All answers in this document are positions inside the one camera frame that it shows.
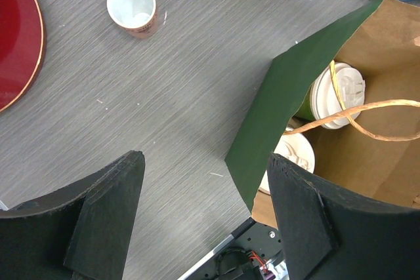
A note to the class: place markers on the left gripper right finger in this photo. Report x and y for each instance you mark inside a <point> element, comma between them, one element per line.
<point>329,232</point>

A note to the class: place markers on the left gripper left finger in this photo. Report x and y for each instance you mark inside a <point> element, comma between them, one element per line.
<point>80,231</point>

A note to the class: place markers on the white cup lid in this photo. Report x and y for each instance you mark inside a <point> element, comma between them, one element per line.
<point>351,90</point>
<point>298,150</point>

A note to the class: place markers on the green paper bag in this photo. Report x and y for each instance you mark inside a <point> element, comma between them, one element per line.
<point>371,149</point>

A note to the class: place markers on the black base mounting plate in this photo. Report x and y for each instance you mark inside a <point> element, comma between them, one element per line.
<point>252,251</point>

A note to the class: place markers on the red round tray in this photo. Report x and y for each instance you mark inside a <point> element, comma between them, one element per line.
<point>23,46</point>

